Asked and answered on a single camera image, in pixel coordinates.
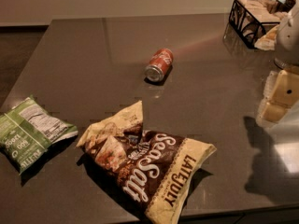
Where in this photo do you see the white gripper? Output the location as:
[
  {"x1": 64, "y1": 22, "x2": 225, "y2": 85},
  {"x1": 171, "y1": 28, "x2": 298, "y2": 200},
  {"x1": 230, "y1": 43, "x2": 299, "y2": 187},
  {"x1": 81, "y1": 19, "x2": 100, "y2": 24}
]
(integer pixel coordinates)
[{"x1": 257, "y1": 0, "x2": 299, "y2": 123}]

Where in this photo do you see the red coke can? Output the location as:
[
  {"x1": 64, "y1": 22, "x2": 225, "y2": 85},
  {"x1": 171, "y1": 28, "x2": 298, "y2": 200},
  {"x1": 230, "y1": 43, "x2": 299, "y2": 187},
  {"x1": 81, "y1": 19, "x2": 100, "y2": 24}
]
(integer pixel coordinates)
[{"x1": 145, "y1": 48, "x2": 174, "y2": 83}]

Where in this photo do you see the brown Late July chip bag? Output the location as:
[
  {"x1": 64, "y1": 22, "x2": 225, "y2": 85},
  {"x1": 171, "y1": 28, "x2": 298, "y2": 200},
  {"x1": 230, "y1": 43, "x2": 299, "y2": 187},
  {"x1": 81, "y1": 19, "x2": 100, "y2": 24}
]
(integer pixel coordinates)
[{"x1": 78, "y1": 101, "x2": 216, "y2": 224}]

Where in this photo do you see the green chip bag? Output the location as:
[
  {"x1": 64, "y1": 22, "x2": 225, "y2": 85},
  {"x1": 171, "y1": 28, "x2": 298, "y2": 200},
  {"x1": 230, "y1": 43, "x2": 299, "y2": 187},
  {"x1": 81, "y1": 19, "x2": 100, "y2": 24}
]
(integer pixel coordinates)
[{"x1": 0, "y1": 96, "x2": 78, "y2": 174}]

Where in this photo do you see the black wire napkin basket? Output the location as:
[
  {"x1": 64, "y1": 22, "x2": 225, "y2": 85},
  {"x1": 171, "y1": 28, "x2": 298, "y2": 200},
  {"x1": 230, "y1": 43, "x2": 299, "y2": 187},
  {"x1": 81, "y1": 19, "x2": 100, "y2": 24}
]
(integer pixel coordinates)
[{"x1": 229, "y1": 0, "x2": 287, "y2": 49}]

